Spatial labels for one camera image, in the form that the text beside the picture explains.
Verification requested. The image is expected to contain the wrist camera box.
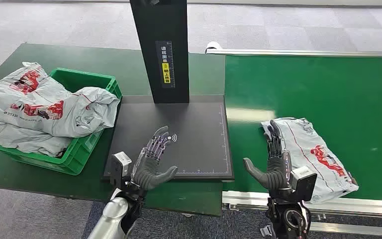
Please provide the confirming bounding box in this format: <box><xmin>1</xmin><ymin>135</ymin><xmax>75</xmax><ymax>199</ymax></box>
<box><xmin>110</xmin><ymin>151</ymin><xmax>132</xmax><ymax>187</ymax></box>
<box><xmin>289</xmin><ymin>166</ymin><xmax>318</xmax><ymax>203</ymax></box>

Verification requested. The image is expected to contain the wide silver conveyor frame rail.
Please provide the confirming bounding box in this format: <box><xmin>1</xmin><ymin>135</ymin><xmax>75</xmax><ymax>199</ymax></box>
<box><xmin>221</xmin><ymin>190</ymin><xmax>382</xmax><ymax>237</ymax></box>

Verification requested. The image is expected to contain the large crumpled grey mailer bag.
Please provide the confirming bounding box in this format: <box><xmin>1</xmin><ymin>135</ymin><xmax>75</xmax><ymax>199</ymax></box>
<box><xmin>0</xmin><ymin>62</ymin><xmax>121</xmax><ymax>138</ymax></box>

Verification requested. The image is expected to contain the black scanner base plate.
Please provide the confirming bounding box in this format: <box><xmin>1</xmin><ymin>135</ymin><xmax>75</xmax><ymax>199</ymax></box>
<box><xmin>102</xmin><ymin>95</ymin><xmax>234</xmax><ymax>181</ymax></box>

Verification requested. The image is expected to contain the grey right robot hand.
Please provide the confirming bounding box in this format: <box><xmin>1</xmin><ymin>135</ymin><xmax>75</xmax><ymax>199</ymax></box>
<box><xmin>242</xmin><ymin>119</ymin><xmax>294</xmax><ymax>201</ymax></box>

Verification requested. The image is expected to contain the green plastic crate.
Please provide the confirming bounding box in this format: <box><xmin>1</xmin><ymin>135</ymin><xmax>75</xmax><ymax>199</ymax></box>
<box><xmin>0</xmin><ymin>67</ymin><xmax>123</xmax><ymax>176</ymax></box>

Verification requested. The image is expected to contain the grey mailer bag red print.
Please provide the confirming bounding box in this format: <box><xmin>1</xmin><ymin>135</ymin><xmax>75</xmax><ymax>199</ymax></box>
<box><xmin>261</xmin><ymin>117</ymin><xmax>360</xmax><ymax>205</ymax></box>

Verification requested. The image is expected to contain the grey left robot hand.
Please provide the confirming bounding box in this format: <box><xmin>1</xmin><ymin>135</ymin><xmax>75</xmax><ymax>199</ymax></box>
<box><xmin>131</xmin><ymin>125</ymin><xmax>179</xmax><ymax>191</ymax></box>

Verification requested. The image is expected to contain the thin silver conveyor rail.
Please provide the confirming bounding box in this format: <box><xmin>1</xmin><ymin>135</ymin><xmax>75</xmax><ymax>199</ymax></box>
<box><xmin>205</xmin><ymin>41</ymin><xmax>382</xmax><ymax>58</ymax></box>

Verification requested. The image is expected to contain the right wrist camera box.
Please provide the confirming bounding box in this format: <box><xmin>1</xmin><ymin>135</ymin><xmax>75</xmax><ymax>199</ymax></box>
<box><xmin>289</xmin><ymin>166</ymin><xmax>318</xmax><ymax>203</ymax></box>

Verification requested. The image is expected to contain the green conveyor belt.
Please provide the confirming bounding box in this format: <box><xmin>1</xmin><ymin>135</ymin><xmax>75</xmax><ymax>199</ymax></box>
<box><xmin>223</xmin><ymin>55</ymin><xmax>382</xmax><ymax>202</ymax></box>

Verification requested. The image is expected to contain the black scanner column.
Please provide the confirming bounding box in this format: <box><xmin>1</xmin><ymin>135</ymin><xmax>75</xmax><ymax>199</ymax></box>
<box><xmin>129</xmin><ymin>0</ymin><xmax>191</xmax><ymax>104</ymax></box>

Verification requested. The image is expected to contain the plain grey mailer bag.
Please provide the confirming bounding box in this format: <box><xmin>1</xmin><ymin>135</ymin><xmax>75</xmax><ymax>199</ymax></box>
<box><xmin>0</xmin><ymin>122</ymin><xmax>73</xmax><ymax>158</ymax></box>

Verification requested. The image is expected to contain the black yellow column label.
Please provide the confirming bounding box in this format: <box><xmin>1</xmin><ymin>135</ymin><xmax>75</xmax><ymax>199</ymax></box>
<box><xmin>155</xmin><ymin>40</ymin><xmax>176</xmax><ymax>89</ymax></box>

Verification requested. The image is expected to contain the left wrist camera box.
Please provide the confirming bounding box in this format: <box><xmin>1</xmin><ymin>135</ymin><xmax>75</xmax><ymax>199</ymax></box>
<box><xmin>110</xmin><ymin>151</ymin><xmax>132</xmax><ymax>187</ymax></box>

